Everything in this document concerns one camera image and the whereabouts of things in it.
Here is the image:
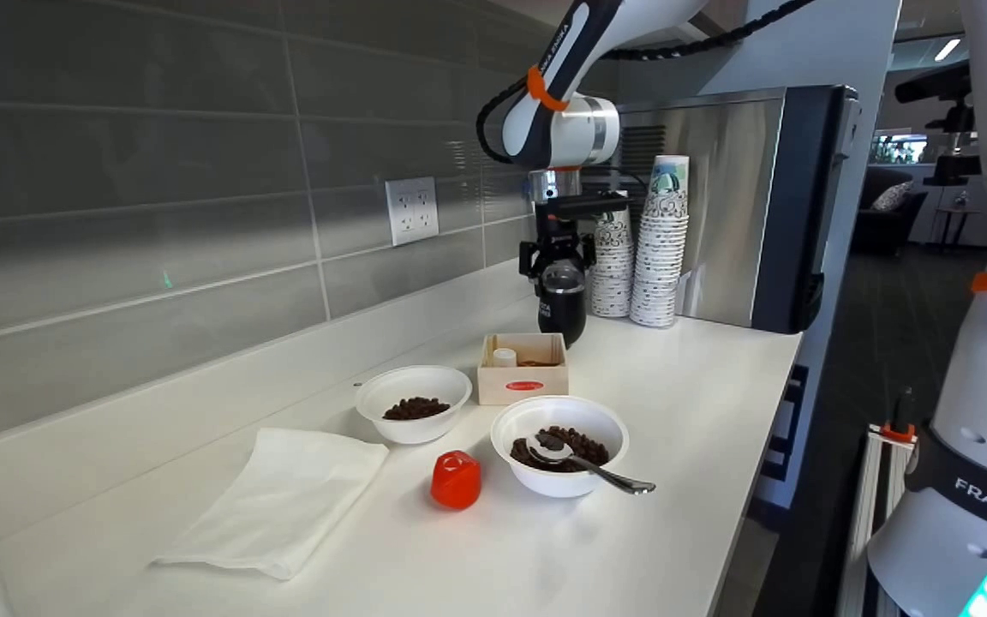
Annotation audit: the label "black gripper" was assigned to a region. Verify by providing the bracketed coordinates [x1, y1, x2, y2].
[518, 217, 600, 307]

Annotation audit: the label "clear cup lid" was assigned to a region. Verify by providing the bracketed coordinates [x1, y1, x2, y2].
[537, 258, 588, 295]

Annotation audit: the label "black insulated cup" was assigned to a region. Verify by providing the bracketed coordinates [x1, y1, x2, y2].
[533, 258, 594, 351]

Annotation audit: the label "short speckled paper cup stack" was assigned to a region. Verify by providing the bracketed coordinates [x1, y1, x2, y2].
[587, 201, 636, 323]

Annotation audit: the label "tall speckled paper cup stack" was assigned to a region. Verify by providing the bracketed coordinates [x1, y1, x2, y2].
[627, 150, 694, 333]

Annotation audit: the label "brown food pieces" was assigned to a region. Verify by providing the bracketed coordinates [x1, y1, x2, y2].
[380, 394, 452, 423]
[507, 425, 614, 476]

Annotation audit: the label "large white bowl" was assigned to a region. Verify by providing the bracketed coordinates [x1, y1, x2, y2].
[488, 394, 632, 504]

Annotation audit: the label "stainless steel appliance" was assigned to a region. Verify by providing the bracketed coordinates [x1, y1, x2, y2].
[582, 81, 862, 338]

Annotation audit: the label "metal spoon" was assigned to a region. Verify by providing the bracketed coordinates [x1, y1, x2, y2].
[526, 432, 658, 496]

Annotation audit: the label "small white bowl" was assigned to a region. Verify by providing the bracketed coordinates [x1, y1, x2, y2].
[354, 365, 477, 448]

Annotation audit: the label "red toy bell pepper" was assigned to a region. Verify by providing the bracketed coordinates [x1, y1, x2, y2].
[429, 444, 488, 515]

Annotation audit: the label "white folded napkin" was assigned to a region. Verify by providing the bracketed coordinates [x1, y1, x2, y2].
[152, 425, 395, 584]

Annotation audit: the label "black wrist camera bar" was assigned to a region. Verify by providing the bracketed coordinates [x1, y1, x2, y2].
[542, 193, 633, 223]

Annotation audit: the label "white wall outlet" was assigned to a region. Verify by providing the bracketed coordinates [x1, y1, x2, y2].
[385, 176, 442, 250]

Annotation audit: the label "white post with orange top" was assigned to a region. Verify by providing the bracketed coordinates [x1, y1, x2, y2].
[862, 386, 923, 576]

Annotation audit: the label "black camera on tripod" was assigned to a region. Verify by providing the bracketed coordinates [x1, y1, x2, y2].
[891, 58, 987, 189]

